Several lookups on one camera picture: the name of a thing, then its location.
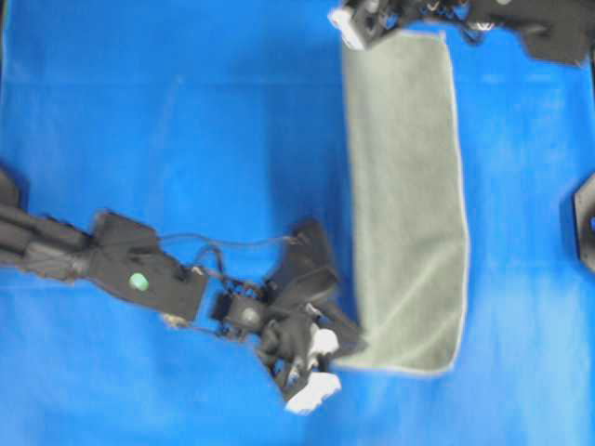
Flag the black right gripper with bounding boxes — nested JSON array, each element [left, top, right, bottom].
[[327, 1, 409, 49]]

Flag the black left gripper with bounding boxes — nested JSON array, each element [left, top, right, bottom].
[[258, 218, 368, 413]]

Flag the grey green towel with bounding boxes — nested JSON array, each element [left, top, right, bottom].
[[342, 33, 470, 377]]

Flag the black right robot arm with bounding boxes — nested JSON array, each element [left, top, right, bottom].
[[327, 0, 594, 66]]

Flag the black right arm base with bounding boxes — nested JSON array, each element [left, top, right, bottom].
[[573, 174, 594, 273]]

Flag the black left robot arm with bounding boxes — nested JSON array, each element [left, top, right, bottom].
[[1, 174, 367, 414]]

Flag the blue table cloth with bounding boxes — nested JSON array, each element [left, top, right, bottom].
[[1, 1, 594, 445]]

